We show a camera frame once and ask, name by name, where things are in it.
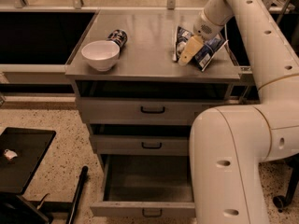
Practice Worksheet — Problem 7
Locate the black laptop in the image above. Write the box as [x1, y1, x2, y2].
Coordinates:
[0, 127, 56, 194]

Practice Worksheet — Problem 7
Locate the top grey drawer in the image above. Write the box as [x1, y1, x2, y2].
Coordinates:
[76, 80, 229, 125]

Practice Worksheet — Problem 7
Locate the grey drawer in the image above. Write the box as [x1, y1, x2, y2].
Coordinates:
[91, 155, 195, 218]
[90, 124, 191, 156]
[76, 80, 229, 125]

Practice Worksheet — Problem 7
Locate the black pole on floor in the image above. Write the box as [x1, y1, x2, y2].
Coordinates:
[65, 166, 89, 224]

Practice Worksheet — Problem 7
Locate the black office chair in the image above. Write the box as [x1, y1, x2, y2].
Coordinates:
[273, 155, 299, 212]

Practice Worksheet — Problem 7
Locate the blue chip bag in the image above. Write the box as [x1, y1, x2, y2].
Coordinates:
[173, 26, 227, 71]

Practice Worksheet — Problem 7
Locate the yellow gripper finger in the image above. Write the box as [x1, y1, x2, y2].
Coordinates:
[178, 35, 204, 66]

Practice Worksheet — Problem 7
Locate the dark soda can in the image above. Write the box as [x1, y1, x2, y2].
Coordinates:
[107, 29, 128, 48]

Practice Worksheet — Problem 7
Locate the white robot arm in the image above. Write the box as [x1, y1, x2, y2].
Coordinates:
[178, 0, 299, 224]

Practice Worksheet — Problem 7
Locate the white bowl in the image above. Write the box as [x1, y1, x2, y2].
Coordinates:
[81, 40, 121, 71]

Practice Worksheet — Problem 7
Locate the bottom grey drawer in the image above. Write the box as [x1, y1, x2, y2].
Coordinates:
[91, 155, 195, 218]

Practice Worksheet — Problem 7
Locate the grey drawer cabinet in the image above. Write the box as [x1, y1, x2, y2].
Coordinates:
[66, 10, 240, 162]

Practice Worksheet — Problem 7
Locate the middle grey drawer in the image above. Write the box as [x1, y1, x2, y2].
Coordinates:
[90, 124, 191, 156]

